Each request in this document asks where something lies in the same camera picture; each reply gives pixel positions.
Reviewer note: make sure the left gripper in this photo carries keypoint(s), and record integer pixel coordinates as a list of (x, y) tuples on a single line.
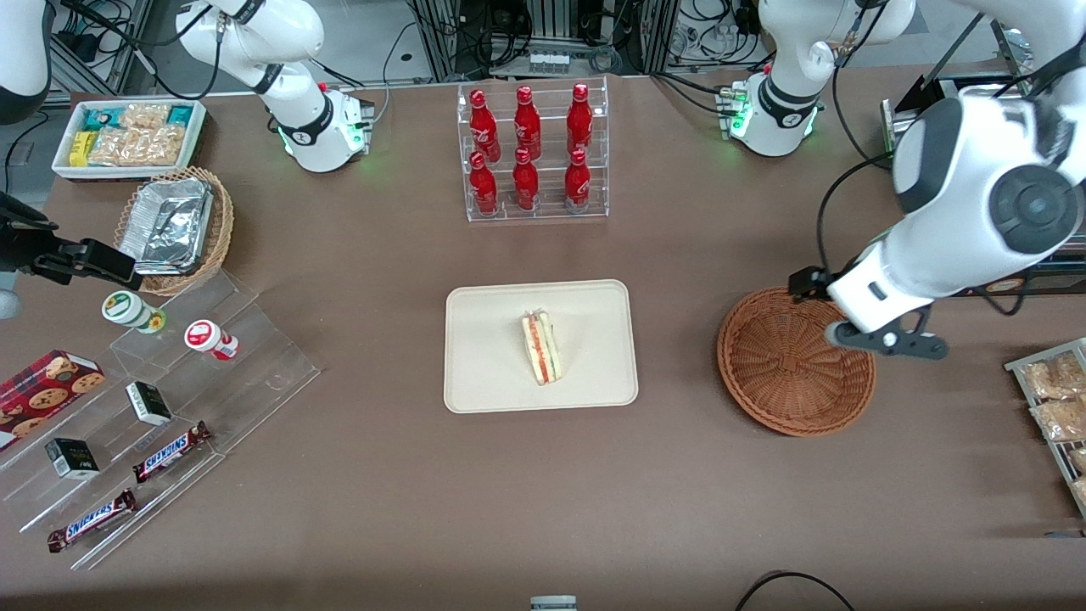
[(807, 283)]

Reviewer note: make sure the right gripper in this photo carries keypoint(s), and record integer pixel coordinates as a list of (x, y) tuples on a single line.
[(25, 247)]

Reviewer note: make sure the triangular sandwich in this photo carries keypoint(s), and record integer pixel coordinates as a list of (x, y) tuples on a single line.
[(543, 348)]

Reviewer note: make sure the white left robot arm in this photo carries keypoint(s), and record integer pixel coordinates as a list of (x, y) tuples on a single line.
[(959, 170)]

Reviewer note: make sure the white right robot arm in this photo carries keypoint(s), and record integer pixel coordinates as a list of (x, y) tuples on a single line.
[(288, 93)]

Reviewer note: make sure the brown round wicker basket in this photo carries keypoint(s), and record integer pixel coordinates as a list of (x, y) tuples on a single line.
[(764, 373)]

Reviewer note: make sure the light tan wicker basket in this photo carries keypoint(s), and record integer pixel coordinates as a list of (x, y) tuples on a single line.
[(222, 229)]

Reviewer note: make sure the cream plastic tray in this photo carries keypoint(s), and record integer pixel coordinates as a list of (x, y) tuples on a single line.
[(484, 356)]

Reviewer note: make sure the white rectangular snack bin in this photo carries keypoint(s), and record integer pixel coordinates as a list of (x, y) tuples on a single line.
[(59, 165)]

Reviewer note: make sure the green lidded yogurt cup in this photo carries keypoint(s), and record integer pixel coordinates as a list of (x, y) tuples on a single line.
[(125, 307)]

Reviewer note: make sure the yellow snack packet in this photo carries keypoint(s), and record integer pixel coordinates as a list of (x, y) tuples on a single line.
[(81, 148)]

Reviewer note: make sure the aluminium foil container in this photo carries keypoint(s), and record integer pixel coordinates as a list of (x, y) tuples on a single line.
[(170, 225)]

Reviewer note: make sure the clear bag of crackers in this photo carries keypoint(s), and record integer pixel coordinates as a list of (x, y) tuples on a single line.
[(136, 146), (1079, 460), (144, 115), (1056, 378), (1065, 420)]

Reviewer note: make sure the teal snack packet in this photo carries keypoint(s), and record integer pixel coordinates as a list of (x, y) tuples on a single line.
[(100, 119), (179, 115)]

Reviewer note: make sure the red tartan cookie box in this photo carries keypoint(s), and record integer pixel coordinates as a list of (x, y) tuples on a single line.
[(42, 395)]

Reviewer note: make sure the red lidded yogurt cup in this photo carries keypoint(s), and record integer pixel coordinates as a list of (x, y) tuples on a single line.
[(204, 335)]

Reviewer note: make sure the black food warmer appliance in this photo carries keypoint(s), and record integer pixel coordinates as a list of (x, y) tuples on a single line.
[(895, 123)]

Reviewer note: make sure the small black box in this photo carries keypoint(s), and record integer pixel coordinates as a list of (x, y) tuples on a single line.
[(148, 403), (72, 458)]

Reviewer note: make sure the clear acrylic step display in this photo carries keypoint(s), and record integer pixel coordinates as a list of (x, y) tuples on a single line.
[(254, 373)]

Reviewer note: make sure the Snickers chocolate bar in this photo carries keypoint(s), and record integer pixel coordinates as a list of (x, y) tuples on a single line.
[(92, 520), (170, 452)]

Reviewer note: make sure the red cola bottle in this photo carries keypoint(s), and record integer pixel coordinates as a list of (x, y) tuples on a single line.
[(579, 123), (525, 182), (484, 191), (577, 182), (527, 126), (484, 127)]

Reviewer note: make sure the clear acrylic bottle rack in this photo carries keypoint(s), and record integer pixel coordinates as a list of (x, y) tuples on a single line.
[(551, 182)]

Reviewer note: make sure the white terminal block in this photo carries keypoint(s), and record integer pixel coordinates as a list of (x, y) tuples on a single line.
[(548, 62)]

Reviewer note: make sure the small grey device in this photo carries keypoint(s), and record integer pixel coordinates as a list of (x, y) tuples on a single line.
[(553, 604)]

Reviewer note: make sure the aluminium frame rack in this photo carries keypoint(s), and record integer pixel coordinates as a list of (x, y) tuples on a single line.
[(636, 34)]

